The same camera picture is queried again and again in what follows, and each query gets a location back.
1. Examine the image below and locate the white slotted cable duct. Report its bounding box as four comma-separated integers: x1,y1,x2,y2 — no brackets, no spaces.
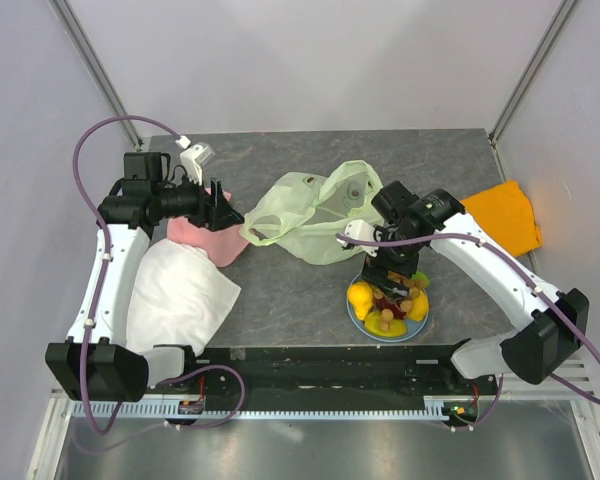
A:
72,395,476,421

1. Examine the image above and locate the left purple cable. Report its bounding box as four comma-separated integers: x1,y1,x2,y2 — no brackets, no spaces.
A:
73,115,246,454

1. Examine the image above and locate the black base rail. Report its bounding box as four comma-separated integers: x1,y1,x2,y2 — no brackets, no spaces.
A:
155,345,497,411

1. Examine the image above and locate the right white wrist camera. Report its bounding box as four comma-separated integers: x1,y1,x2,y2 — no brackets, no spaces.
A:
336,219,378,256

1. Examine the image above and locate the white cloth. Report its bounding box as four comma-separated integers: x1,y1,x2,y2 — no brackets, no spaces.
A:
126,239,241,355

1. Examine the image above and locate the orange cloth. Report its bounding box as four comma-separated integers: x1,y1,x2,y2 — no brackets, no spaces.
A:
461,180,543,257

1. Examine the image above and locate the blue plastic plate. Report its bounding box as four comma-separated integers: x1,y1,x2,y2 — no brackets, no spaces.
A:
346,272,430,343

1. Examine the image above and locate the dark red fake apple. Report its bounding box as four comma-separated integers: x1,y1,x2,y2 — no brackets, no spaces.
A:
374,297,412,320

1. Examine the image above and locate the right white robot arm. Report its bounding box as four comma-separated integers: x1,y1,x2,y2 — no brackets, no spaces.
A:
345,181,590,385

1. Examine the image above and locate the yellow fake lemon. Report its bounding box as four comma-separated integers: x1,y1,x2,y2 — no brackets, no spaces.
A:
408,290,429,322

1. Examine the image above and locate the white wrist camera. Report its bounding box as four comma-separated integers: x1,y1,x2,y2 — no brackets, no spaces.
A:
336,219,378,256
175,135,215,185

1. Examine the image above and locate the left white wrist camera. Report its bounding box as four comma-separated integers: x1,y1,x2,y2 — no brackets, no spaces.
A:
175,135,215,185

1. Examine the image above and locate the yellow fake pear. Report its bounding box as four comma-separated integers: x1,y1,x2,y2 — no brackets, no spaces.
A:
347,281,374,321

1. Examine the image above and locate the pale green plastic bag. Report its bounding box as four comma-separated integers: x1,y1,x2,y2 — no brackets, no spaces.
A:
240,160,383,266

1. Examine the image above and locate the pink cloth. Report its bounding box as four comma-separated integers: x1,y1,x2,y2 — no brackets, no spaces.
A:
167,217,249,268

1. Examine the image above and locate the brown fake walnut cluster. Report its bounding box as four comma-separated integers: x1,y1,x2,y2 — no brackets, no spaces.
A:
372,272,430,335

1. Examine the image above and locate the yellow green fake starfruit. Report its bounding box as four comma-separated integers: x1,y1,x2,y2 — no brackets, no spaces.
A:
363,311,408,338

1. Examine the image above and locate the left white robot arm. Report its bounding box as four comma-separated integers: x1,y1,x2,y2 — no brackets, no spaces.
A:
45,143,244,402

